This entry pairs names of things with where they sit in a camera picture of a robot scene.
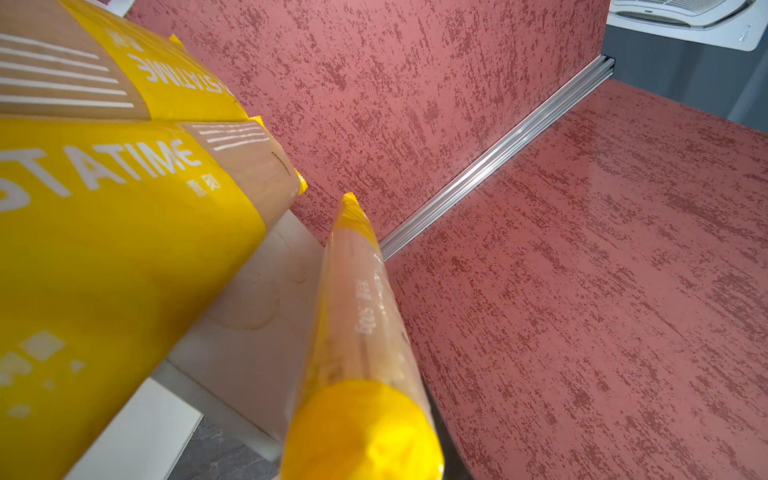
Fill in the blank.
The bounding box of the yellow pasta bag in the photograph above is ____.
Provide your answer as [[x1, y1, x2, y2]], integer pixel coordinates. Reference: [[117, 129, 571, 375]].
[[279, 193, 445, 479], [1, 117, 300, 479], [1, 1, 248, 122]]

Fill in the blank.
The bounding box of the white two-tier shelf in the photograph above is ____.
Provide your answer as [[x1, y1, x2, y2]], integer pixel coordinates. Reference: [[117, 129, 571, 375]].
[[67, 212, 323, 479]]

